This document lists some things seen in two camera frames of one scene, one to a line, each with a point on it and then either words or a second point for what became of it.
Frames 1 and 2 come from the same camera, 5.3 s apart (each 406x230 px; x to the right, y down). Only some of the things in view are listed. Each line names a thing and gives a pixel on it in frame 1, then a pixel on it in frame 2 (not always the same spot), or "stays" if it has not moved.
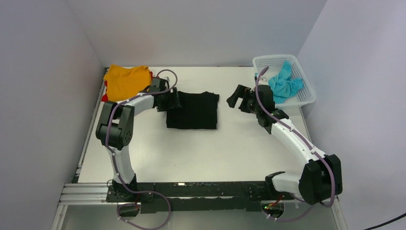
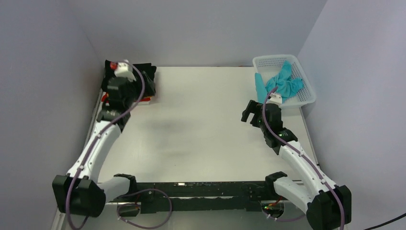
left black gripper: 174,102 → 149,86
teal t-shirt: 283,85 stays
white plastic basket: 275,63 stays
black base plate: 198,197 stays
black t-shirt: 198,111 → 108,72
